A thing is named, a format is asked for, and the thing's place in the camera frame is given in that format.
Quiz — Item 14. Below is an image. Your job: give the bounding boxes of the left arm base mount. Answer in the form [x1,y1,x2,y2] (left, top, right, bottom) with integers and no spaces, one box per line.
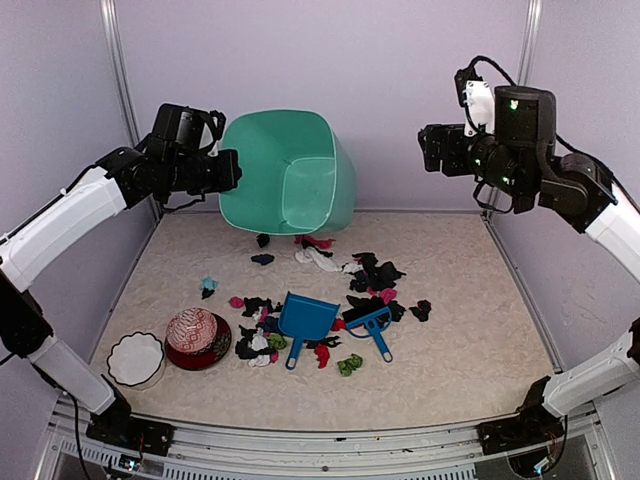
[86,385,174,457]

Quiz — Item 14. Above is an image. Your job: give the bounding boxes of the white paper scrap long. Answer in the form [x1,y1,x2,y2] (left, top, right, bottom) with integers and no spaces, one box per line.
[294,248,341,272]

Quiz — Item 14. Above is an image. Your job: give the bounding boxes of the black paper scrap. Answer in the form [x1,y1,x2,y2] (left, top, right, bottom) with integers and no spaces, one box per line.
[256,233,271,248]
[409,300,432,322]

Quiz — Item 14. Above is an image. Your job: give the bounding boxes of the white scalloped dish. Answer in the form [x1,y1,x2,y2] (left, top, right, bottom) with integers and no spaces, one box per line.
[106,332,166,390]

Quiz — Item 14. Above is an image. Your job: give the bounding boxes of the pink paper scrap far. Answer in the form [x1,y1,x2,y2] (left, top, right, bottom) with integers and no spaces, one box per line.
[295,235,335,250]

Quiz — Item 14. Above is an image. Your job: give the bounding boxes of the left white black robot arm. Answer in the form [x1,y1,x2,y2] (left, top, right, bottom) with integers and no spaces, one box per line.
[1,103,242,445]

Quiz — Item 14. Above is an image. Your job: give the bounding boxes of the dark blue paper scrap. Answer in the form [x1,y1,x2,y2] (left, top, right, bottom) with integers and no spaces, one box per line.
[250,254,275,266]

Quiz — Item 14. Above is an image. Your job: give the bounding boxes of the black paper scrap far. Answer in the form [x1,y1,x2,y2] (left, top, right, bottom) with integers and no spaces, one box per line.
[256,233,271,248]

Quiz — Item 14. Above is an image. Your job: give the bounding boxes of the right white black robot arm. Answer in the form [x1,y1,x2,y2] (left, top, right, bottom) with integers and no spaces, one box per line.
[417,81,639,444]

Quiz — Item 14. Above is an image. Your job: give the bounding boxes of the front aluminium rail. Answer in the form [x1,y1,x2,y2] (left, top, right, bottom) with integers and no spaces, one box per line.
[27,401,622,479]

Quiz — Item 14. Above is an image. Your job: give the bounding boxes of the mixed scrap pile left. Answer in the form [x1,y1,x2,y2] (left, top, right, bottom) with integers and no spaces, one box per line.
[234,297,288,368]

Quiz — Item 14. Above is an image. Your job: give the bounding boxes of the red paper scrap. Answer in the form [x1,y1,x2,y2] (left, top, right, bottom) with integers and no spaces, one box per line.
[314,344,330,369]

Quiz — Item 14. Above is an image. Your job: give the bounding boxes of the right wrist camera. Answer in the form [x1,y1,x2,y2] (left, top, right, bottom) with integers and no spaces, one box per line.
[454,67,495,137]

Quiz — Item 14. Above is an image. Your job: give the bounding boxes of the metal corner post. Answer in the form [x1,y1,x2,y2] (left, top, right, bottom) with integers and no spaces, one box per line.
[98,0,166,221]
[483,0,543,221]

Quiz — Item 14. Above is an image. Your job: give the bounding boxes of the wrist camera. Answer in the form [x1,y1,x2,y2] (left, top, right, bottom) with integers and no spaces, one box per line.
[454,67,495,137]
[198,110,226,154]

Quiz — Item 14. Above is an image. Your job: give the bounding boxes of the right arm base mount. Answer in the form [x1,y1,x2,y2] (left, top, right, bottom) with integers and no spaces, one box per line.
[476,376,567,455]

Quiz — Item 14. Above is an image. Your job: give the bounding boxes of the blue hand brush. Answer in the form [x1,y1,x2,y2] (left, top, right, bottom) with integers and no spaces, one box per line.
[342,306,393,363]

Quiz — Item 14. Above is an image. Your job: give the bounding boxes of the black scrap pile centre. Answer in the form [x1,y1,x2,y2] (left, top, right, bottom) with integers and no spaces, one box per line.
[341,252,406,323]

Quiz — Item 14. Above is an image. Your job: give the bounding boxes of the teal plastic waste bin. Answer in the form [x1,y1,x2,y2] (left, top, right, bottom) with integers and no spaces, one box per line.
[219,110,357,236]

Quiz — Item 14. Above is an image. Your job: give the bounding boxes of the light blue paper scrap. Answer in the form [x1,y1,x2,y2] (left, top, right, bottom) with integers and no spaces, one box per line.
[200,276,218,300]

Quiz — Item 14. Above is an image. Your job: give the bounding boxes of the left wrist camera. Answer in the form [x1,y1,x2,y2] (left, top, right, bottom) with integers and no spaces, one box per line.
[198,110,226,154]

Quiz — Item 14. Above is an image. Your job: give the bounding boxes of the right metal corner post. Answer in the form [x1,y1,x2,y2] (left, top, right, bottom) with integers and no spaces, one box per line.
[483,0,543,221]

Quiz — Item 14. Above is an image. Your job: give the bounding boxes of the left metal corner post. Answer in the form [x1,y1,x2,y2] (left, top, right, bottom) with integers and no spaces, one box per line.
[98,0,166,221]

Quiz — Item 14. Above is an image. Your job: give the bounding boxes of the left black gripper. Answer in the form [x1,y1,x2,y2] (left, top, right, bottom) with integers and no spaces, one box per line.
[166,146,241,194]

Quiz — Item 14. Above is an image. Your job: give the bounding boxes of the blue plastic dustpan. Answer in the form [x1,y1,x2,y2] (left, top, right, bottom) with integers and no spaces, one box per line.
[278,292,340,371]

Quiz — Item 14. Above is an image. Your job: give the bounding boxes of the black paper scrap right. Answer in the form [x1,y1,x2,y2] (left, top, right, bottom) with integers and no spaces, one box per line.
[409,300,432,322]

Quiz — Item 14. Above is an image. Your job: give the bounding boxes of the pink small paper scrap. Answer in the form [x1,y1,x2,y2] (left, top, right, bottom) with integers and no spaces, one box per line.
[229,296,244,309]

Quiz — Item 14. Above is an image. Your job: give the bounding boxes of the green paper scrap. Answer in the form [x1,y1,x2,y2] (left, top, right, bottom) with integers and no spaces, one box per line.
[337,353,364,377]

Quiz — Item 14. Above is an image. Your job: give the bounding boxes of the red patterned bowl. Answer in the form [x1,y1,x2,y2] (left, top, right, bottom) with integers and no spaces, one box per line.
[166,307,217,354]

